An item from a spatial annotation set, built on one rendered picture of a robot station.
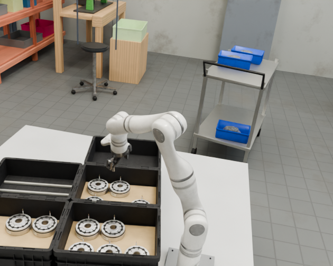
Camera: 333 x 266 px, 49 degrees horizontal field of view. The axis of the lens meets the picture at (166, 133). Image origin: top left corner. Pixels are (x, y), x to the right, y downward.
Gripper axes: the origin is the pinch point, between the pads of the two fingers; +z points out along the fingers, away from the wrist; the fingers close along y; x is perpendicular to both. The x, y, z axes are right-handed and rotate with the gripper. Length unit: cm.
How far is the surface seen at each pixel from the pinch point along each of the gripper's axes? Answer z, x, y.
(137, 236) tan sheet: 4.9, -29.1, -19.9
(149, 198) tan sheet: 16.5, -17.8, 2.3
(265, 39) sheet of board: 238, 88, 455
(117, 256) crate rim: -12.9, -32.4, -35.6
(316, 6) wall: 204, 52, 557
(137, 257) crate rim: -13, -38, -31
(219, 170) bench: 50, -30, 61
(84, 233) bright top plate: 1.0, -11.9, -34.3
